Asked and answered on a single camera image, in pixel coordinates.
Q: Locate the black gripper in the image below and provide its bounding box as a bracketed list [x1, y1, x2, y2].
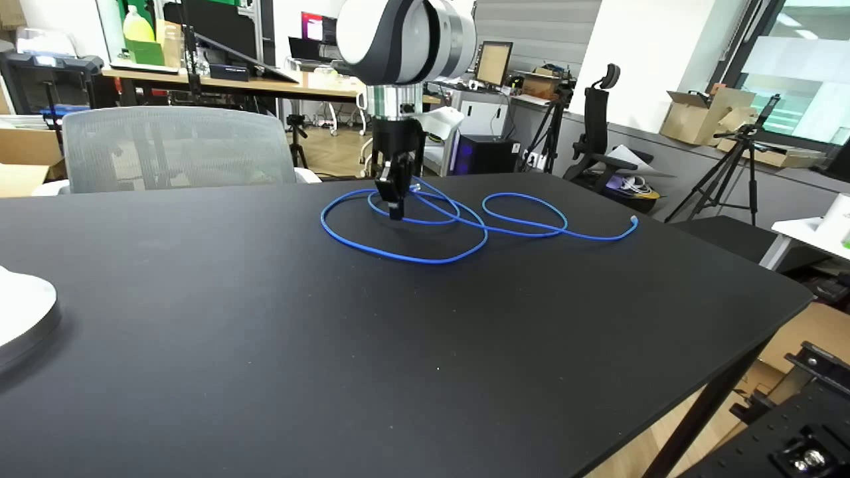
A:
[371, 118, 421, 220]

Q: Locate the blue cable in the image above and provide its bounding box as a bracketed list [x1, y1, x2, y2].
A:
[318, 179, 640, 269]

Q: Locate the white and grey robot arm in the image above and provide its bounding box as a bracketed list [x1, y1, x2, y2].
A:
[333, 0, 476, 220]

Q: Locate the framed picture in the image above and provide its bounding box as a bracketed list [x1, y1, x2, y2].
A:
[476, 44, 511, 85]

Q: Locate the black office chair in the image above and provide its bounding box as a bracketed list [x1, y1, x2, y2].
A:
[563, 64, 659, 214]

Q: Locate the grey mesh office chair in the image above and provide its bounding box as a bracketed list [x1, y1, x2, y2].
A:
[61, 107, 296, 195]

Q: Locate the open cardboard box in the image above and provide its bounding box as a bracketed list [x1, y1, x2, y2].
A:
[661, 87, 750, 146]

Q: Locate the wooden workbench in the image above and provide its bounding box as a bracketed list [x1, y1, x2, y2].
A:
[104, 70, 364, 101]

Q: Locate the white round object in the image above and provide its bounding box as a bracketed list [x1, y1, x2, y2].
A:
[0, 269, 59, 345]

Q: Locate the black perforated metal plate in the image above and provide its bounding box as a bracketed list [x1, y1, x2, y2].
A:
[680, 342, 850, 478]

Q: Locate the black camera tripod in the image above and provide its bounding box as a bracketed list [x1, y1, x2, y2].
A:
[667, 94, 781, 224]

